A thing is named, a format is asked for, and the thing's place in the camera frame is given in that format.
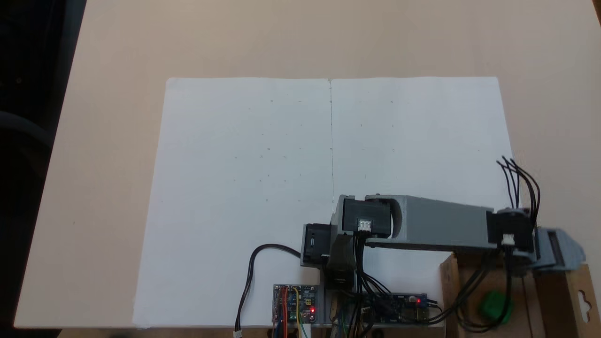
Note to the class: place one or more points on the grey black Koch robot arm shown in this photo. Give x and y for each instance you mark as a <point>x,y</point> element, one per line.
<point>441,223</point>

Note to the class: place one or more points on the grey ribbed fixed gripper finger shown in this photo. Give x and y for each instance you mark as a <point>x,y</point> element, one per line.
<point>572,251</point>

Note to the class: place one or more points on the blue circuit board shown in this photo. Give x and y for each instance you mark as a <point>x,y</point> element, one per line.
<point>399,305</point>

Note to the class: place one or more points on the green dice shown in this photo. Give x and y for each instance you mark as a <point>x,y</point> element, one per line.
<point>490,303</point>

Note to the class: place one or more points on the brown cardboard box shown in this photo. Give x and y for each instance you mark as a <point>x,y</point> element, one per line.
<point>573,305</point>

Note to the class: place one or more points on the white paper sheet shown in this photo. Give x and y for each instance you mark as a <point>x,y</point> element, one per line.
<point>422,141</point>
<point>211,188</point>

